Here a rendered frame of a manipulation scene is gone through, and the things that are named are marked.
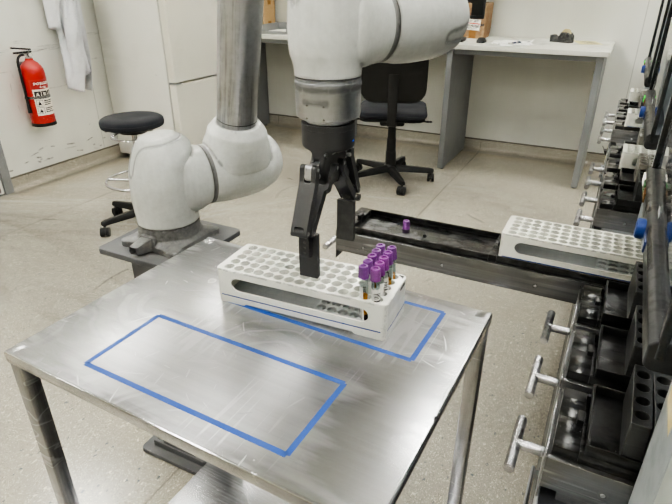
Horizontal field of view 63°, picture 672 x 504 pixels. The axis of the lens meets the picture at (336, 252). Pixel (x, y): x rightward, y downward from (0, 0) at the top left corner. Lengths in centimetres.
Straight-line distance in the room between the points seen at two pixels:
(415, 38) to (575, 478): 58
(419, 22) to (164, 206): 80
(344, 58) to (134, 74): 381
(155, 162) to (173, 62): 289
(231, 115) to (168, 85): 291
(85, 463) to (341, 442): 132
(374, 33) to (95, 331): 60
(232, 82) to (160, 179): 28
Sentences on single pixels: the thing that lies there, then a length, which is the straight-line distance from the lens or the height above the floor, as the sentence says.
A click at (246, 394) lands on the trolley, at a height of 82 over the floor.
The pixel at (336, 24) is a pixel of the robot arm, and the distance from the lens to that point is 71.
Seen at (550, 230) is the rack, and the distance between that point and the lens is 114.
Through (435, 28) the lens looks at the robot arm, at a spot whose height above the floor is 125.
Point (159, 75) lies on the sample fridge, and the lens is 430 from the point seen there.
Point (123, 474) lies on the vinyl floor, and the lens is 184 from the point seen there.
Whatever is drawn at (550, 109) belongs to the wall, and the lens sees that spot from 466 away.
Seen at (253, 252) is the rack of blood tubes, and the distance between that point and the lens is 95.
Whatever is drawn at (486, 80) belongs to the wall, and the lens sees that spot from 470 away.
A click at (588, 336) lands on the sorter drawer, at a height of 82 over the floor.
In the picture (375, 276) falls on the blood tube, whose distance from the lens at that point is 78.
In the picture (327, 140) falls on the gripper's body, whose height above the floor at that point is 111.
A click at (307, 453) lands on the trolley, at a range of 67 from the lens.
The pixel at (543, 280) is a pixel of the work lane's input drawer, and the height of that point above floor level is 79.
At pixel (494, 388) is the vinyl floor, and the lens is 207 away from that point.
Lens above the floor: 131
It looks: 27 degrees down
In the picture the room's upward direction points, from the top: straight up
